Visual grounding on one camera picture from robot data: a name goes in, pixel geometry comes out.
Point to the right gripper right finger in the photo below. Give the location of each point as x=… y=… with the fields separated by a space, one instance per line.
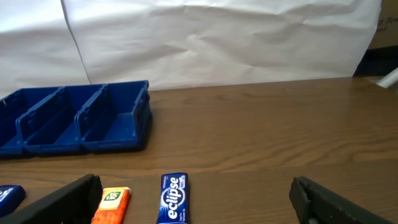
x=323 y=205

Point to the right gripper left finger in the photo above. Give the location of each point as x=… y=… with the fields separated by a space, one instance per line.
x=68 y=205

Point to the orange candy box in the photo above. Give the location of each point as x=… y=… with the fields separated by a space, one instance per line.
x=112 y=207

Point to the blue candy pack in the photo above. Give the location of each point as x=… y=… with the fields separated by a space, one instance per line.
x=9 y=199
x=173 y=199

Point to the blue tray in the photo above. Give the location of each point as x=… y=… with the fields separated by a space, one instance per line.
x=115 y=127

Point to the cardboard box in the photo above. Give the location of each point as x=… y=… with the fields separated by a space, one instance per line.
x=385 y=21

